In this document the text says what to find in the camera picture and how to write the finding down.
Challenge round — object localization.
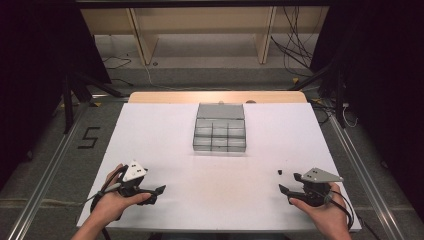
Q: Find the person's right hand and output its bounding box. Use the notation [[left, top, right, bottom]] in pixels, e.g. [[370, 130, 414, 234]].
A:
[[288, 182, 352, 234]]

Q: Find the bundle of black cables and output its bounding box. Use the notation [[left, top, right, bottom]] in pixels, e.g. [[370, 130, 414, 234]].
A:
[[269, 5, 323, 78]]

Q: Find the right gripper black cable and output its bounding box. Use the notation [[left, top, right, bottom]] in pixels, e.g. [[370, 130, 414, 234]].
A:
[[323, 187, 382, 240]]

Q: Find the black curtain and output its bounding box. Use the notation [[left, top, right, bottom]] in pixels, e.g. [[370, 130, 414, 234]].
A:
[[0, 0, 113, 191], [309, 0, 424, 214]]

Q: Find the clear plastic compartment box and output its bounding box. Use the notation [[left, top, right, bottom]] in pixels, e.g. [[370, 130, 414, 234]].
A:
[[192, 102, 247, 154]]

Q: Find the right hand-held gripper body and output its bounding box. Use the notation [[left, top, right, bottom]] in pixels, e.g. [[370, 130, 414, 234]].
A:
[[293, 167, 345, 208]]

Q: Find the white table board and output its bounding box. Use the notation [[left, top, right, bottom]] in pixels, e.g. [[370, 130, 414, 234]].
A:
[[76, 101, 363, 233]]

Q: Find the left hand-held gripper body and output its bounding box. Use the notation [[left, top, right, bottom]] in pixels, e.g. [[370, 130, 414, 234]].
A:
[[117, 160, 150, 198]]

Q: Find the thin black floor cable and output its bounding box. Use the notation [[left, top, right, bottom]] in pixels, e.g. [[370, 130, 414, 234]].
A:
[[101, 55, 135, 88]]

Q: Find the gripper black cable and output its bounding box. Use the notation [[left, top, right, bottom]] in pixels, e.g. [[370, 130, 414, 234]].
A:
[[323, 187, 382, 240], [89, 165, 129, 240]]

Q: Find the aluminium floor rail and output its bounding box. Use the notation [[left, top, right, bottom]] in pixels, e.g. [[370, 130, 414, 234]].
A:
[[5, 102, 88, 240], [327, 113, 407, 240]]

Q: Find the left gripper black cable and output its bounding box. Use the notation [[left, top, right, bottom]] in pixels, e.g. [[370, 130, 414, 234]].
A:
[[89, 165, 129, 240]]

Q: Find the black metal stand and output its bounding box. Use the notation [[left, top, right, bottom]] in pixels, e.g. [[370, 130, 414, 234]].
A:
[[61, 70, 125, 135], [287, 58, 348, 130]]

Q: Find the light wooden shelf unit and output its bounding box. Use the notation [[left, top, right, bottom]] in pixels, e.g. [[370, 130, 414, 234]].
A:
[[79, 5, 332, 66]]

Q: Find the person's left hand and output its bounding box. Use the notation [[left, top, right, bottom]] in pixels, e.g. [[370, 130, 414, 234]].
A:
[[94, 163, 152, 231]]

